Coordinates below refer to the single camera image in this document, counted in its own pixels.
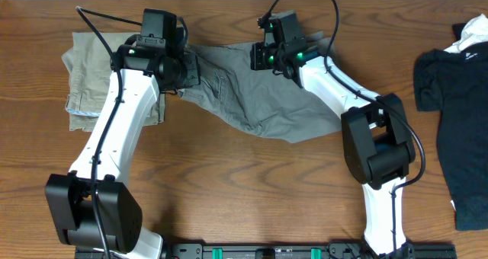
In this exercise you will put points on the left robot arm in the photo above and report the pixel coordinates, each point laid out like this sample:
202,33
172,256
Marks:
91,205

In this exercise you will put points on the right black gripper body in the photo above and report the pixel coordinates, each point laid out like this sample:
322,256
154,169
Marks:
267,57

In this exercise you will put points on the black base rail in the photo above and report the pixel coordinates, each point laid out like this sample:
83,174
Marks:
335,250

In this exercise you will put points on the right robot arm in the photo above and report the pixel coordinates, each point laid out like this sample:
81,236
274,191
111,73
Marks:
377,141

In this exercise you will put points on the white garment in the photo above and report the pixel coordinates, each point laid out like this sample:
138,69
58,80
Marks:
469,34

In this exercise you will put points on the black t-shirt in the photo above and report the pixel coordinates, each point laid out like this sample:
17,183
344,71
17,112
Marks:
454,82

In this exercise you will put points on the folded khaki shorts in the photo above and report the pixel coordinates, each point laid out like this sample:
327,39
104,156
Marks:
88,65

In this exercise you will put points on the grey shorts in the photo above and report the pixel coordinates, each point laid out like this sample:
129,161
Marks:
256,102

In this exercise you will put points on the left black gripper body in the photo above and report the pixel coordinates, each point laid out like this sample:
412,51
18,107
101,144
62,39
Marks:
182,72

